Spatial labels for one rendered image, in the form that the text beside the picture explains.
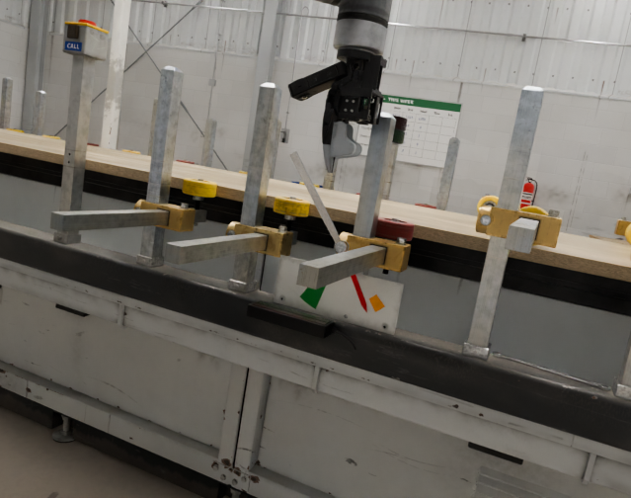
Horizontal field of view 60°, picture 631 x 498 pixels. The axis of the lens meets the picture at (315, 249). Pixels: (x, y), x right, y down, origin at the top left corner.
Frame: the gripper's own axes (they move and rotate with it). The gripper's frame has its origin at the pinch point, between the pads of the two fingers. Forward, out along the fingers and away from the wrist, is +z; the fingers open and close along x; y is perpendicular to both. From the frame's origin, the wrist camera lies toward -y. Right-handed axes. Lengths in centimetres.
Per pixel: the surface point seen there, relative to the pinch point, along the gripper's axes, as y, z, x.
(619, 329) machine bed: 56, 22, 28
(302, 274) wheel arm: 10.0, 14.7, -27.5
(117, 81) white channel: -149, -21, 103
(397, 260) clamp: 14.8, 15.2, 5.3
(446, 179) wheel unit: 2, -2, 115
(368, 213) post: 7.5, 7.8, 6.0
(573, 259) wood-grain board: 45, 10, 22
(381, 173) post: 8.5, -0.1, 6.2
